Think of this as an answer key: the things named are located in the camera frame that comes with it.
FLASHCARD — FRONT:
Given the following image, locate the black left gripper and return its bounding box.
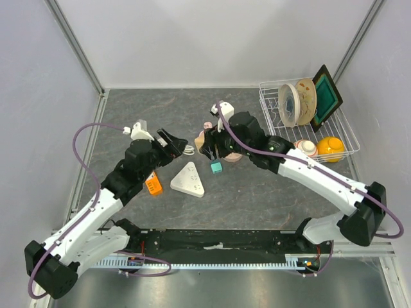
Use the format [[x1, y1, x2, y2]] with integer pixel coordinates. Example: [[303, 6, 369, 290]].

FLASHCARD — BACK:
[[140, 128, 188, 181]]

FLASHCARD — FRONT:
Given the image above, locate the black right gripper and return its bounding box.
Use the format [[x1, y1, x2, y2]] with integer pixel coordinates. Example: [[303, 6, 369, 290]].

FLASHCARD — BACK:
[[200, 120, 252, 162]]

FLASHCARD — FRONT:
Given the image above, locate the beige cube socket adapter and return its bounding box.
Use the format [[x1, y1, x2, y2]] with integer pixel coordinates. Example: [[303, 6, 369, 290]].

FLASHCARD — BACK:
[[195, 131, 205, 155]]

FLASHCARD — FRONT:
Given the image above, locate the teal charger adapter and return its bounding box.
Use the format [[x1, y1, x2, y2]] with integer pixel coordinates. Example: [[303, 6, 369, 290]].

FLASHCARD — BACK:
[[210, 160, 223, 174]]

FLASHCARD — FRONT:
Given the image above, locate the pink round power strip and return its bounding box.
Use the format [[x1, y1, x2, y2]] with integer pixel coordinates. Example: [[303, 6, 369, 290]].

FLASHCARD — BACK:
[[223, 153, 243, 163]]

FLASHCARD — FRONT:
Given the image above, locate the white triangular power strip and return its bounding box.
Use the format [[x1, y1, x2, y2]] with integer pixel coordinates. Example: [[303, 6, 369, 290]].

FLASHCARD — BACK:
[[170, 162, 205, 198]]

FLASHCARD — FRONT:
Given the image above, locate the orange power strip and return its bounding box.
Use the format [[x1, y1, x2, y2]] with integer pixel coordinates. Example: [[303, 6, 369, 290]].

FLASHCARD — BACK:
[[145, 171, 163, 196]]

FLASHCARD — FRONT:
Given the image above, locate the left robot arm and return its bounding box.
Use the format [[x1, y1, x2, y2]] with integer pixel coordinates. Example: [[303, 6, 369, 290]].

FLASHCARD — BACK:
[[24, 123, 188, 300]]

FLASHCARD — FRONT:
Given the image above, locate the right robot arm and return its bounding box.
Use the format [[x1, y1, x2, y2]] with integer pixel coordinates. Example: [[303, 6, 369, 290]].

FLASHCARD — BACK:
[[198, 112, 386, 253]]

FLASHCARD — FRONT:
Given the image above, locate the cream plate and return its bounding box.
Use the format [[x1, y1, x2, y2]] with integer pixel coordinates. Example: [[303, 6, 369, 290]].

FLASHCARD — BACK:
[[278, 83, 301, 128]]

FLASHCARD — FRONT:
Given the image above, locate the red white patterned bowl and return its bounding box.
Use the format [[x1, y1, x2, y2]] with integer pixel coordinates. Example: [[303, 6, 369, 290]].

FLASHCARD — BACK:
[[294, 139, 318, 157]]

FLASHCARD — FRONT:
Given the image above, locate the beige patterned plate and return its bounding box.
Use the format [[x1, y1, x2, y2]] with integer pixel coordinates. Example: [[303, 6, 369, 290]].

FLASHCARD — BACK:
[[295, 78, 317, 126]]

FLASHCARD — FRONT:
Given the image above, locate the yellow bowl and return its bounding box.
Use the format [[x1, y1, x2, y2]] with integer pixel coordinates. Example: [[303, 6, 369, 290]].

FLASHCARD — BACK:
[[317, 137, 345, 162]]

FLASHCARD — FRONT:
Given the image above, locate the green square dish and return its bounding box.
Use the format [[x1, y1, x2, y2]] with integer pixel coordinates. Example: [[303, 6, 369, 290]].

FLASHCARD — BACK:
[[310, 64, 343, 133]]

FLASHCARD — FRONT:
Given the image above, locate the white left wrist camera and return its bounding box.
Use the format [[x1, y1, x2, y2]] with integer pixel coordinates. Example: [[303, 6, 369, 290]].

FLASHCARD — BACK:
[[123, 119, 154, 141]]

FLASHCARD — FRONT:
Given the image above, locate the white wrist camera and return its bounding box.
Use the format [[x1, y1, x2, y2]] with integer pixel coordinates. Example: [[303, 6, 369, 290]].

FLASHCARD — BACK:
[[210, 101, 234, 132], [123, 119, 154, 141]]

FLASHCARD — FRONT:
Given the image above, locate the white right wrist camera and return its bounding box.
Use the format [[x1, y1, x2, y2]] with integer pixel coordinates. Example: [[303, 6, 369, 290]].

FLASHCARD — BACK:
[[210, 101, 234, 132]]

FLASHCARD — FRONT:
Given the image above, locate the white wire dish rack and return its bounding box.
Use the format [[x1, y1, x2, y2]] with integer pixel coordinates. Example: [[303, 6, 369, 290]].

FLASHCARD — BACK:
[[259, 79, 360, 163]]

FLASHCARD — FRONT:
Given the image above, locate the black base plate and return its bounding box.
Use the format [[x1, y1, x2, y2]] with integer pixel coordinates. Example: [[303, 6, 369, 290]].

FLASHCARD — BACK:
[[124, 229, 331, 262]]

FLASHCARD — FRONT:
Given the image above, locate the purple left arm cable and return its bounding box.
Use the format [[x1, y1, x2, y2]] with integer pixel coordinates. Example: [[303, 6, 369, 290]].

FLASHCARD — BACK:
[[28, 123, 173, 299]]

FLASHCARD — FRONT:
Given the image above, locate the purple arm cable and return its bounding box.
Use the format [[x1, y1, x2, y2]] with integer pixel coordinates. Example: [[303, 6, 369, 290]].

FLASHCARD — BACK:
[[28, 123, 173, 299], [215, 101, 405, 278]]

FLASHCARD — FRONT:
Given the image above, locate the grey cable duct rail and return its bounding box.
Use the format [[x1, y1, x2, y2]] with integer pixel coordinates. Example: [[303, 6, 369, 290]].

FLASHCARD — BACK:
[[91, 254, 319, 271]]

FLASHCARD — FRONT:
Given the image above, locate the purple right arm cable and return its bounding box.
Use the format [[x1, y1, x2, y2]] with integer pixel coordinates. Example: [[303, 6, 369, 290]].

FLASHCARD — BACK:
[[215, 101, 405, 278]]

